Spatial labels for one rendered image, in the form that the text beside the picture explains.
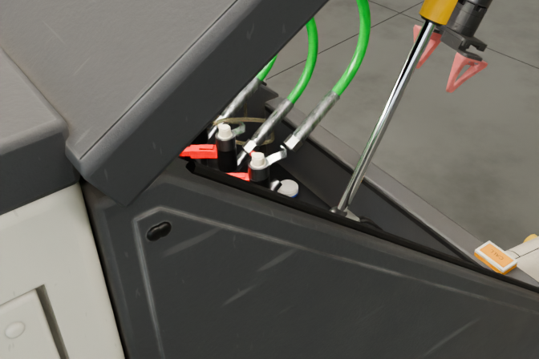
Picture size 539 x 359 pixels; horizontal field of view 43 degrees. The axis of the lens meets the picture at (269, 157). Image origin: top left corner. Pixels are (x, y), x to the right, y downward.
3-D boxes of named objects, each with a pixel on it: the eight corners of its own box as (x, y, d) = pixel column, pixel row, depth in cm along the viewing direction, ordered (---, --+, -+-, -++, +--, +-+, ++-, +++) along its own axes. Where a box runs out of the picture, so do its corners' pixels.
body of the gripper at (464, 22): (459, 48, 118) (481, 8, 115) (423, 24, 125) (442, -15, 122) (483, 54, 121) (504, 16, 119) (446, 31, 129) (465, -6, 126)
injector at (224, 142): (257, 238, 109) (252, 130, 96) (232, 252, 106) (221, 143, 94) (248, 227, 111) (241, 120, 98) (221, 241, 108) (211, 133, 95)
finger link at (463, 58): (443, 94, 119) (470, 46, 116) (419, 76, 124) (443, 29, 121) (468, 100, 123) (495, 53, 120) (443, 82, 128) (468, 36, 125)
